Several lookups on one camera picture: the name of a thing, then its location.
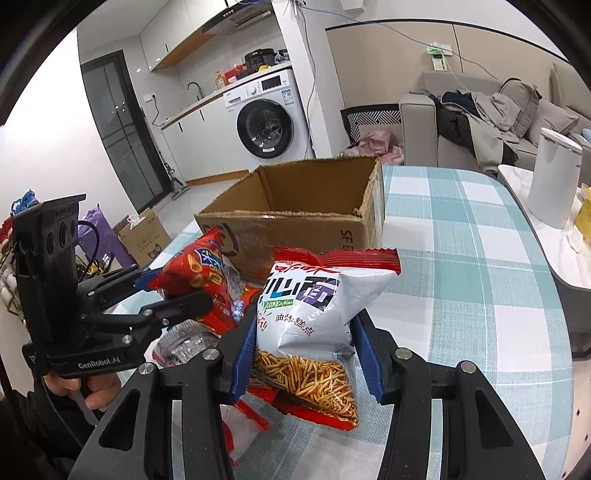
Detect small cardboard box floor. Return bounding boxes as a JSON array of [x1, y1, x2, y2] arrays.
[[114, 208, 171, 267]]

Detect grey cushion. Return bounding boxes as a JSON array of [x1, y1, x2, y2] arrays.
[[526, 98, 579, 146]]

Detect teal plaid tablecloth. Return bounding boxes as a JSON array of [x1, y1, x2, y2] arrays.
[[110, 164, 576, 480]]

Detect yellow plastic bag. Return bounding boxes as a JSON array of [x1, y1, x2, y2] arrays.
[[575, 184, 591, 243]]

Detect pink cloth pile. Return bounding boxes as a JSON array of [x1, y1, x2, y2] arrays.
[[342, 130, 405, 166]]

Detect black patterned chair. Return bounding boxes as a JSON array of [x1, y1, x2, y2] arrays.
[[341, 103, 402, 144]]

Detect left hand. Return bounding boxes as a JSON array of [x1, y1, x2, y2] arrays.
[[43, 372, 121, 412]]

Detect white noodle snack bag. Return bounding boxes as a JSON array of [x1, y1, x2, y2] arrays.
[[252, 247, 402, 431]]

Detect grey jacket on sofa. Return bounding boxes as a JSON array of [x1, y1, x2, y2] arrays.
[[436, 90, 521, 175]]

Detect range hood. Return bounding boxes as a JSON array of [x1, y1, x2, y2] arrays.
[[200, 1, 273, 35]]

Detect white side table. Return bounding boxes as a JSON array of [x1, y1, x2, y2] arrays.
[[498, 165, 590, 360]]

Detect brown cardboard box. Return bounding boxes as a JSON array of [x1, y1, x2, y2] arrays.
[[194, 156, 386, 281]]

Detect white cylindrical bin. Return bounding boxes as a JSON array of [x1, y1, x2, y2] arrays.
[[526, 127, 583, 229]]

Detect black glass door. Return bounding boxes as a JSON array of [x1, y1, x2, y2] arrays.
[[81, 50, 172, 212]]

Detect red chip bag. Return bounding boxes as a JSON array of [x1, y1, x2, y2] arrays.
[[146, 227, 238, 335]]

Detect white washing machine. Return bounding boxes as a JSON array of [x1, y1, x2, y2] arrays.
[[223, 67, 315, 171]]

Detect white red snack packet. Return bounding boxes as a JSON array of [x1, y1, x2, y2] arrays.
[[219, 400, 270, 466]]

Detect purple bag on floor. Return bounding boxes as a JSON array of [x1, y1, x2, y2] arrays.
[[78, 206, 135, 268]]

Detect grey sofa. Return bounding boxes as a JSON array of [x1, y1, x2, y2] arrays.
[[400, 64, 590, 183]]

